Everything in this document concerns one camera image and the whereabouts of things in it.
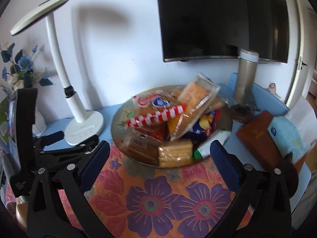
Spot white door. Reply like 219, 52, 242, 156
285, 0, 317, 107

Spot red cake packet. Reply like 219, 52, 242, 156
124, 126, 167, 164

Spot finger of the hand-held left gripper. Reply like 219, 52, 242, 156
35, 130, 66, 152
41, 134, 100, 168

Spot woven brown snack basket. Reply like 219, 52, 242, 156
110, 85, 234, 169

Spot brown notebook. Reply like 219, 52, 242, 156
235, 110, 284, 171

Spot floral woven cloth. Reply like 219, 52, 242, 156
5, 145, 253, 238

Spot orange bread packet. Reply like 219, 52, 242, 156
167, 113, 199, 140

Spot white packet with blue label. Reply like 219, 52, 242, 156
132, 90, 174, 112

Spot white and green packet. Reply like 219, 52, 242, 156
193, 130, 232, 160

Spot dark blue snack packet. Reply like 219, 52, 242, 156
186, 114, 220, 142

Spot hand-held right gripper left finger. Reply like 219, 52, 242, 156
27, 140, 111, 238

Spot white desk lamp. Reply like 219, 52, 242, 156
10, 0, 105, 147

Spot light blue book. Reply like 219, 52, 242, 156
269, 116, 312, 164

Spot red striped snack packet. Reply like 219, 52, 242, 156
125, 104, 187, 131

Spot black television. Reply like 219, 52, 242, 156
156, 0, 290, 63

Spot brown bread packet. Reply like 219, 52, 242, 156
177, 74, 221, 119

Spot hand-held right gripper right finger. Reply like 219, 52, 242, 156
209, 140, 292, 238

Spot yellow cake packet with barcode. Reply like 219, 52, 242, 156
158, 139, 194, 168

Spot blue artificial flowers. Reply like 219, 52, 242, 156
0, 42, 53, 92

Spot gold thermos bottle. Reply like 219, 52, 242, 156
233, 49, 259, 105

